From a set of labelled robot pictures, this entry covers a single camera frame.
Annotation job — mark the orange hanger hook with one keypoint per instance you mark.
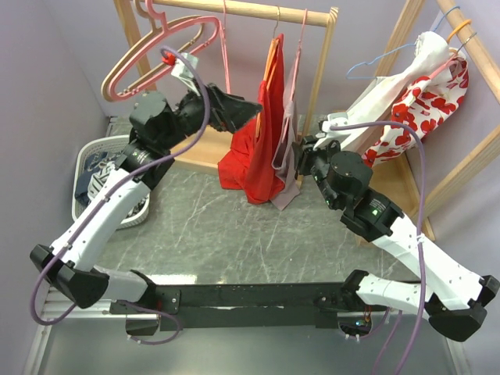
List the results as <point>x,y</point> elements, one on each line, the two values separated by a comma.
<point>458,29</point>

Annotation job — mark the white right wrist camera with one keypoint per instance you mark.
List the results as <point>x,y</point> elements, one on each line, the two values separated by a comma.
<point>333,128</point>

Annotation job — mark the black base bar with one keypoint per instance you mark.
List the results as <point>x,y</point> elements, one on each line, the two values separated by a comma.
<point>257,305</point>

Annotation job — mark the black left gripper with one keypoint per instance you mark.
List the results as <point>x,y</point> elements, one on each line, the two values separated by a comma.
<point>230,112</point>

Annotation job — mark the wooden clothes rack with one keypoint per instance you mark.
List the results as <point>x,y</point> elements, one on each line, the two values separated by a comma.
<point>145,27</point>
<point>463,169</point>

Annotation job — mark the aluminium rail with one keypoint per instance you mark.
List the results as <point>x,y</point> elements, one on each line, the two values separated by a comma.
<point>93,341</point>

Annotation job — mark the blue wire hanger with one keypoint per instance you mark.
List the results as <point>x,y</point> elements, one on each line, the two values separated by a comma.
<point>349,75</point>

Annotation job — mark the white perforated plastic basket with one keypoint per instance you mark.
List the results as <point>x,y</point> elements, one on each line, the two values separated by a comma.
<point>113,144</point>

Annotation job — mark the red floral white dress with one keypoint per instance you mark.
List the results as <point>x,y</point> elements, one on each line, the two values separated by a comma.
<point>424,106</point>

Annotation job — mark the mauve pink top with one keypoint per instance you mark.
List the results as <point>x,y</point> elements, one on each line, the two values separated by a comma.
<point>284,157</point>

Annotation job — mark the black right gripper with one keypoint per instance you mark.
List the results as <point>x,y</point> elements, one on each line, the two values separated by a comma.
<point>308,152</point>

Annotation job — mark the pink wire hanger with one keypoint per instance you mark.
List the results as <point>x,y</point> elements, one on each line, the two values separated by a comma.
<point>223,41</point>
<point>290,89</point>

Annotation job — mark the orange hanger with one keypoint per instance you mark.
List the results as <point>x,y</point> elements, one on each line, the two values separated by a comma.
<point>272,82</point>

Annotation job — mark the red white striped top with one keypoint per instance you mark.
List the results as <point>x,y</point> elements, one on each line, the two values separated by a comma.
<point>99,178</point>

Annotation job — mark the white garment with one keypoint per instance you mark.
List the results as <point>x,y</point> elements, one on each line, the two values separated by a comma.
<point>430,53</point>

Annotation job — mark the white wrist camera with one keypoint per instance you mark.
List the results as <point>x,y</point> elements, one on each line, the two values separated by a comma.
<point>333,128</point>
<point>180,70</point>

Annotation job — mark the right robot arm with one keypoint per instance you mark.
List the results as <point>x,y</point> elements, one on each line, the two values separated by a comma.
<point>450,297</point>

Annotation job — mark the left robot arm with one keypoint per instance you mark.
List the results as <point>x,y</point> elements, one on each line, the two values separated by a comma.
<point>69,263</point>

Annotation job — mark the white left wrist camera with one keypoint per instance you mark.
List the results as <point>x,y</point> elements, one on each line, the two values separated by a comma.
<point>180,70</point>

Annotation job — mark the navy blue printed top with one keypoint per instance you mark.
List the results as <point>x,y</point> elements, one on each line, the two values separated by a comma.
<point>90,166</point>

